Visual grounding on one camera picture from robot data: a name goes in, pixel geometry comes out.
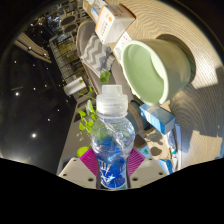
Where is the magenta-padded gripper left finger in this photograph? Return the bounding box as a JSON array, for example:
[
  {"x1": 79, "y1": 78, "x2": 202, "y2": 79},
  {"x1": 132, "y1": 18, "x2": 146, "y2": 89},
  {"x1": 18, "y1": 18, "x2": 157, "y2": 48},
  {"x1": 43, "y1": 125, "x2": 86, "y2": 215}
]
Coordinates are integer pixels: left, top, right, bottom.
[{"x1": 58, "y1": 148, "x2": 100, "y2": 190}]

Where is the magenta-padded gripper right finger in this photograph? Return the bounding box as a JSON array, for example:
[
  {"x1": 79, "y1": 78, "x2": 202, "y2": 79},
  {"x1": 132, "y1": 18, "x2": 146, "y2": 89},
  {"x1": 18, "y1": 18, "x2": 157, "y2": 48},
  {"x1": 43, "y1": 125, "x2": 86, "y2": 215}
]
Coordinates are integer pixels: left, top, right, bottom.
[{"x1": 127, "y1": 148, "x2": 168, "y2": 190}]

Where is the clear blue-labelled water bottle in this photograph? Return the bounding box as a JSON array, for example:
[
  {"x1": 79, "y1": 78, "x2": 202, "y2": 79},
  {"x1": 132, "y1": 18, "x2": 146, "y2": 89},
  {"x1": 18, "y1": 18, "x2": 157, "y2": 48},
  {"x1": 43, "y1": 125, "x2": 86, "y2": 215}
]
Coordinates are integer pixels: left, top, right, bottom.
[{"x1": 90, "y1": 84, "x2": 136, "y2": 191}]

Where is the small blue white carton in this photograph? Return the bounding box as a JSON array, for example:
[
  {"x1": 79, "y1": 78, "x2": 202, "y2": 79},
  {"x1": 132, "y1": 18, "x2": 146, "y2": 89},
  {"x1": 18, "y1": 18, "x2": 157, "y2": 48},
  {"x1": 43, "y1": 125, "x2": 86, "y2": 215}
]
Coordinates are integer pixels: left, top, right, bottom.
[{"x1": 139, "y1": 103, "x2": 177, "y2": 136}]

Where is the green potted plant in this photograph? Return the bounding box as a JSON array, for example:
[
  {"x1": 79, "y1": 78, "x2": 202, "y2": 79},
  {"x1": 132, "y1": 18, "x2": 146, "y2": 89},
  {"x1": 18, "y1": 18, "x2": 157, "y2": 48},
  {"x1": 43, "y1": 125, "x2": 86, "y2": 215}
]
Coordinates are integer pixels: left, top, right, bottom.
[{"x1": 75, "y1": 69, "x2": 151, "y2": 158}]

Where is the group of ceiling spotlights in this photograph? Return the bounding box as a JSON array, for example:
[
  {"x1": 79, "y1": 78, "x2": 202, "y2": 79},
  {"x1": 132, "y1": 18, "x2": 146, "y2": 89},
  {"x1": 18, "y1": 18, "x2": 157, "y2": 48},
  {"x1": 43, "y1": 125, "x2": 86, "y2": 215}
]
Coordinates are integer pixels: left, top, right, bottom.
[{"x1": 12, "y1": 44, "x2": 63, "y2": 141}]

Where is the white round pillar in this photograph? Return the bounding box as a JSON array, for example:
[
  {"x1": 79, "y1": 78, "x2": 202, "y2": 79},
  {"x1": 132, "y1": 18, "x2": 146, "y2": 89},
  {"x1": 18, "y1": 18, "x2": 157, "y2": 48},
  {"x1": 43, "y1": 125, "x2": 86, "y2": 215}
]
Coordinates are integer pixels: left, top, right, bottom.
[{"x1": 63, "y1": 79, "x2": 88, "y2": 97}]

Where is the pale green ceramic cup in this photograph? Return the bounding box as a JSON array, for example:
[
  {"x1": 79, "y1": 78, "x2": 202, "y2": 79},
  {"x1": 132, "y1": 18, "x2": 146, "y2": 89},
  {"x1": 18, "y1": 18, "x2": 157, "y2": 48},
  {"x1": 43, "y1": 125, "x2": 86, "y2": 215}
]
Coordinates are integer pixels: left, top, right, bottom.
[{"x1": 120, "y1": 39, "x2": 197, "y2": 108}]

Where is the group of round-backed dining chairs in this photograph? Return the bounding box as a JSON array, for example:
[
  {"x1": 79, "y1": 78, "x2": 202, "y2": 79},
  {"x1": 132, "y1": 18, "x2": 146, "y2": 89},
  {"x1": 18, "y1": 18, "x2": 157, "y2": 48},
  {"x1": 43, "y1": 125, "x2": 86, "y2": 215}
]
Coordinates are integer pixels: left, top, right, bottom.
[{"x1": 46, "y1": 5, "x2": 86, "y2": 38}]

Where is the white box with orange print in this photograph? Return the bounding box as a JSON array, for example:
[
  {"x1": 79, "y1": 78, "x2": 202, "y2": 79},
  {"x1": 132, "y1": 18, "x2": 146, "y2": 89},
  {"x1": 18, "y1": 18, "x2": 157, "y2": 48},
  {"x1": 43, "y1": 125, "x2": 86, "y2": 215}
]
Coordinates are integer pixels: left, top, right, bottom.
[{"x1": 94, "y1": 3, "x2": 137, "y2": 46}]

